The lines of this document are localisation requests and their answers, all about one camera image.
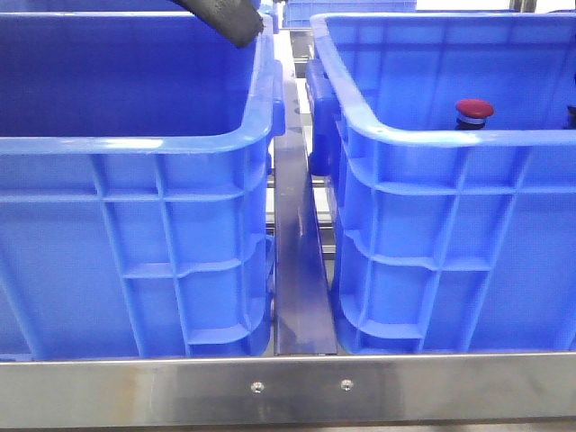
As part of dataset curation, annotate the large blue crate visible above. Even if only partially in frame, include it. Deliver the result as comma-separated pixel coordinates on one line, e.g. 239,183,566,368
1,12,284,362
309,12,575,354

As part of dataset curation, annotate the rail screw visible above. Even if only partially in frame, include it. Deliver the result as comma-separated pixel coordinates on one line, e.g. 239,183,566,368
340,379,354,392
250,381,265,394

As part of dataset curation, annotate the large blue crate left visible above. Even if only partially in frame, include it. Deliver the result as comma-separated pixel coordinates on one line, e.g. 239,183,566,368
1,12,284,362

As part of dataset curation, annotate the steel divider bar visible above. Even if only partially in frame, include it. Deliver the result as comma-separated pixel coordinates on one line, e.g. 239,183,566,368
274,66,338,356

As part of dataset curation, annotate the yellow mushroom push button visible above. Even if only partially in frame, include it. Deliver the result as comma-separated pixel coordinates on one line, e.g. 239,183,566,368
564,104,576,130

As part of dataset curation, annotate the large blue crate right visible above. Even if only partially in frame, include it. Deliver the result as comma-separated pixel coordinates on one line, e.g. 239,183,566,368
309,12,575,354

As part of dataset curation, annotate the steel front rail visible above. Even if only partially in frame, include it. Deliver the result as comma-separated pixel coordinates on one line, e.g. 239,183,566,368
1,353,575,429

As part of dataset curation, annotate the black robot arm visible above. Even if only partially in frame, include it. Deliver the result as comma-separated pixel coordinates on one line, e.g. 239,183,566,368
175,0,265,48

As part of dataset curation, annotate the rail screw left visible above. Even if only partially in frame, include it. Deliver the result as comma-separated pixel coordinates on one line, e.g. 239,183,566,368
250,381,265,394

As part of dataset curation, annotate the red mushroom push button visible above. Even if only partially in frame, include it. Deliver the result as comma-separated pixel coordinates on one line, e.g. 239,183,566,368
455,98,495,131

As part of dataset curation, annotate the blue crate back right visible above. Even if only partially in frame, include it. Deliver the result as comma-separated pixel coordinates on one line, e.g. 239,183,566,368
283,0,417,28

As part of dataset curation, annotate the rail screw right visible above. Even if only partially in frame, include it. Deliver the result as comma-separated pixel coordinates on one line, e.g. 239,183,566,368
340,379,354,392

